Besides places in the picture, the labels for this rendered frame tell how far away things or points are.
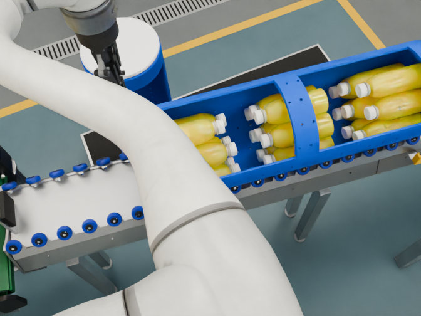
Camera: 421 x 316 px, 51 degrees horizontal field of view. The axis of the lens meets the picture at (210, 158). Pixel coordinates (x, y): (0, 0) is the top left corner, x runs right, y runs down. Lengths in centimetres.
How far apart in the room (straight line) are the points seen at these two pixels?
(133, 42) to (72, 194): 56
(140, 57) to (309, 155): 68
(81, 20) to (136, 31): 89
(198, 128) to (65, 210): 52
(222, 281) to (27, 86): 33
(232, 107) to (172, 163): 98
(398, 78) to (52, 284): 184
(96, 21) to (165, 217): 44
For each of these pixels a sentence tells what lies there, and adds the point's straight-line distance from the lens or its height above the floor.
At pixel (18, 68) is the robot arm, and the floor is 181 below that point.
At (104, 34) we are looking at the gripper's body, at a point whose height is 164.
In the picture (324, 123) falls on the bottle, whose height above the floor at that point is 115.
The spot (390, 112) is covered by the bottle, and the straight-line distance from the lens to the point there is 136.
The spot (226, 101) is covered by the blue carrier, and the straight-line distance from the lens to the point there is 137.
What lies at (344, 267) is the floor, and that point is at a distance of 234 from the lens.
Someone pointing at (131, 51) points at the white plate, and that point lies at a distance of 158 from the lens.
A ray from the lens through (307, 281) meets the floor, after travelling 229.
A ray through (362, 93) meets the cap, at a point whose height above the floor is 117.
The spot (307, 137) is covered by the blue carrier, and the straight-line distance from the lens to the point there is 120.
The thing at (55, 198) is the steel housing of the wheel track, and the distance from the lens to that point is 148.
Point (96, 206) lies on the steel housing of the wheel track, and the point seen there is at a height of 93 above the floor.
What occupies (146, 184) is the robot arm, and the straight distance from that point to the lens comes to 43.
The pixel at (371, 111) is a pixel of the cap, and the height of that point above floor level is 113.
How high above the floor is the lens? 220
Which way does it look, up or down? 63 degrees down
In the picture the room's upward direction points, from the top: 4 degrees counter-clockwise
